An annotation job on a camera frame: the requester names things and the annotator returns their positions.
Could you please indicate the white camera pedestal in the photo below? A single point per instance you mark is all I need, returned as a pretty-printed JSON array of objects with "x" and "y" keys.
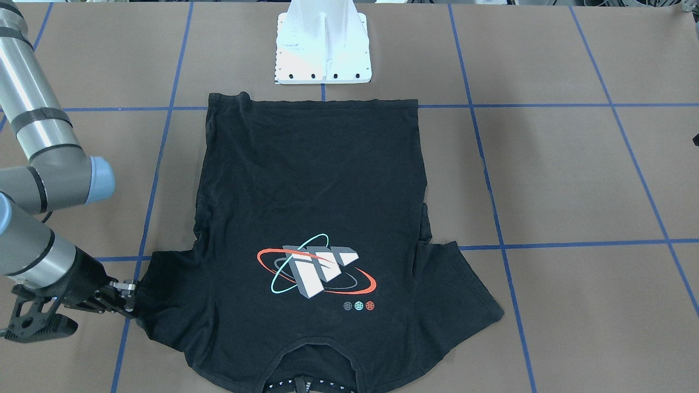
[{"x": 322, "y": 42}]

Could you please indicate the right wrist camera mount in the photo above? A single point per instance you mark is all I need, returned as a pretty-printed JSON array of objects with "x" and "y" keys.
[{"x": 35, "y": 319}]

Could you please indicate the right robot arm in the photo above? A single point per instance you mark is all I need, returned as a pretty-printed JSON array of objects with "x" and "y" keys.
[{"x": 59, "y": 175}]

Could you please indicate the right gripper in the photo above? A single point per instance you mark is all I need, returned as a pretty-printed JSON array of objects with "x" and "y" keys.
[{"x": 83, "y": 275}]

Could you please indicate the black graphic t-shirt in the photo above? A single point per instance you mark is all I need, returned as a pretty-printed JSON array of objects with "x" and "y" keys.
[{"x": 313, "y": 267}]

